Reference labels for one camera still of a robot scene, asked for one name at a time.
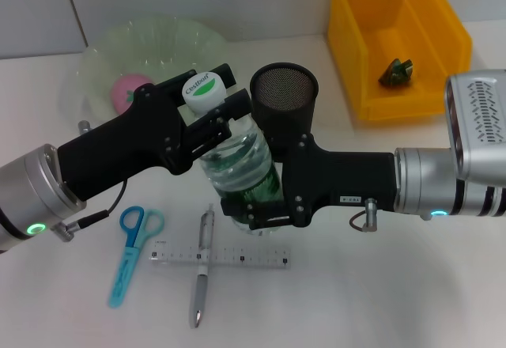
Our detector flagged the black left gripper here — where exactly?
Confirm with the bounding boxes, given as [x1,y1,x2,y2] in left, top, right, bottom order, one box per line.
[57,81,253,203]

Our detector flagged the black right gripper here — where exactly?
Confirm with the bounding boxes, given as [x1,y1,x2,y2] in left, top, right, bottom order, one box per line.
[219,131,398,233]

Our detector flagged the clear green-labelled water bottle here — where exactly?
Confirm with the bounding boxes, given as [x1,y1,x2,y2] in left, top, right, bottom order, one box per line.
[182,70,284,237]

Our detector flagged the pink toy peach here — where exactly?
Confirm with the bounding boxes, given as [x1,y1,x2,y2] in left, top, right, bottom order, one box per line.
[110,73,154,119]

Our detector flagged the green plastic wrapper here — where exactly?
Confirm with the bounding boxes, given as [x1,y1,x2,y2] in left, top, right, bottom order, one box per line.
[377,58,414,88]

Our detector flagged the black mesh pen holder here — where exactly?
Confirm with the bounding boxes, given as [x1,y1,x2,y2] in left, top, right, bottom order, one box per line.
[249,62,320,156]

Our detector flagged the translucent green plastic fruit bowl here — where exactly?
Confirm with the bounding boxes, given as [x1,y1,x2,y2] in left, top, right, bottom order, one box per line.
[74,14,238,130]

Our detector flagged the transparent plastic ruler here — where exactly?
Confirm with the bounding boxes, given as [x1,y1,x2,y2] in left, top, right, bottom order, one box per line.
[149,240,292,270]

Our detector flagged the silver ballpoint pen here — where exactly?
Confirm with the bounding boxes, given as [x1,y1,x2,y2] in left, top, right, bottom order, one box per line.
[188,202,217,329]

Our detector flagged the blue sheathed scissors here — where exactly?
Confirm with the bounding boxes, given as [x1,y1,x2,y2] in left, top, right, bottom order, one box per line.
[108,205,165,309]

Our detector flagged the yellow plastic storage bin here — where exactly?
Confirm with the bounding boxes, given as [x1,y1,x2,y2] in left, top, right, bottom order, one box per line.
[327,0,474,123]

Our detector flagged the right gripper cable with connector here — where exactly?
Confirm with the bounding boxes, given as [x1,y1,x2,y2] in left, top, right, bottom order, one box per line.
[349,196,381,234]

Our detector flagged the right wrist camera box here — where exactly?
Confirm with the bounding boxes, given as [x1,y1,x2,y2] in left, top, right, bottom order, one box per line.
[444,70,506,187]

